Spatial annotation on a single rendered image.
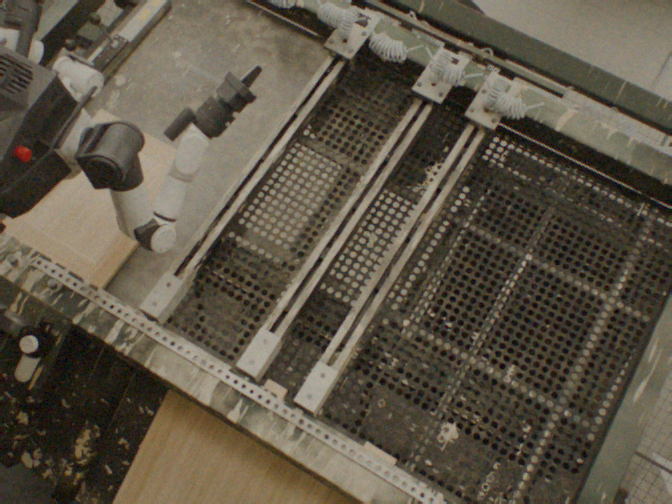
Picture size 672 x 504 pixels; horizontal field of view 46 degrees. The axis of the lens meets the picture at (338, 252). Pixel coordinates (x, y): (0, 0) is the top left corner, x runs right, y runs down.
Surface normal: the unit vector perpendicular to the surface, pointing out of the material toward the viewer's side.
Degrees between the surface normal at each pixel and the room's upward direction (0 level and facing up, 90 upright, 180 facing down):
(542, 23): 90
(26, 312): 90
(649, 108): 90
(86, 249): 60
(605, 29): 90
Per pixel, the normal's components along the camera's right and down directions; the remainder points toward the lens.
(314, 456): 0.02, -0.41
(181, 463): -0.25, 0.04
